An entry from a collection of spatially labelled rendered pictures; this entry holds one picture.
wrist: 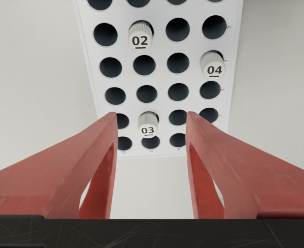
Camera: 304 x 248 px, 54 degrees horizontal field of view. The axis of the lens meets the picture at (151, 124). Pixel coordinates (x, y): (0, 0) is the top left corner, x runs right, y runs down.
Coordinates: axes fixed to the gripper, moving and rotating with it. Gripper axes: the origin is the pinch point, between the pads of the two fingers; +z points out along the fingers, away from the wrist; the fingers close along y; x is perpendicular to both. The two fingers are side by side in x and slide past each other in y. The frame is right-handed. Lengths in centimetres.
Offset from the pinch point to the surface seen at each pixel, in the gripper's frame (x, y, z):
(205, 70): -0.7, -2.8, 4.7
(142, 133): 3.5, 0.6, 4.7
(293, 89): 3.3, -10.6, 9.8
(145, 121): 2.8, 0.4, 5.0
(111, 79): 0.4, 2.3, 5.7
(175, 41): -1.9, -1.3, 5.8
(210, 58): -1.2, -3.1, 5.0
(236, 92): 3.5, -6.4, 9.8
